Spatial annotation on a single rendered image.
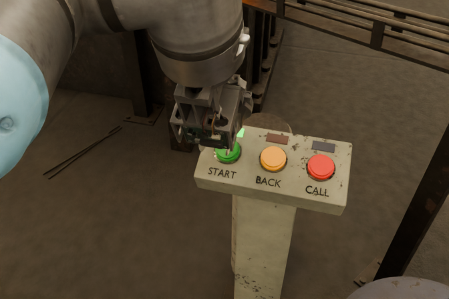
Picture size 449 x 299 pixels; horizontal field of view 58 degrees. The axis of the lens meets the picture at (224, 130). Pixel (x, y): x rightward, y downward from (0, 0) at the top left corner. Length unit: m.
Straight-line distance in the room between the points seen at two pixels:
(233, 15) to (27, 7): 0.17
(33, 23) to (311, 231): 1.16
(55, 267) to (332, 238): 0.82
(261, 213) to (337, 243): 0.63
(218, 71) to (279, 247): 0.46
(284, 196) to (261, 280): 0.29
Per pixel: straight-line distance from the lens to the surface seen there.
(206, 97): 0.40
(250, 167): 0.65
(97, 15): 0.33
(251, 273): 0.88
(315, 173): 0.64
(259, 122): 0.85
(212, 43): 0.35
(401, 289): 0.77
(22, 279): 1.34
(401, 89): 1.99
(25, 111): 0.22
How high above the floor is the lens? 1.07
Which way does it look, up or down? 42 degrees down
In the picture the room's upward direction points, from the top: straight up
